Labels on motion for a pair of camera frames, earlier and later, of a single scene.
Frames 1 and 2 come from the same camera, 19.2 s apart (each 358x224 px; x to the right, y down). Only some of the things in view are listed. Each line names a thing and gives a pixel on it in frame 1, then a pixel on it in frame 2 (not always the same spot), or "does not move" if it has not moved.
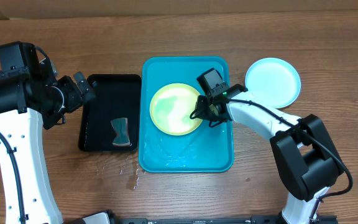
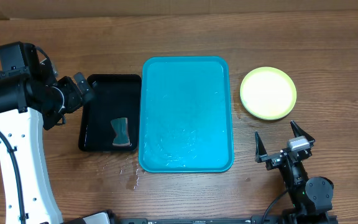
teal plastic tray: x=205 y=149 does not move
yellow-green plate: x=170 y=109 to x=267 y=93
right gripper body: x=206 y=111 to x=275 y=161
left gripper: x=76 y=97 does not move
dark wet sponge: x=120 y=126 does not move
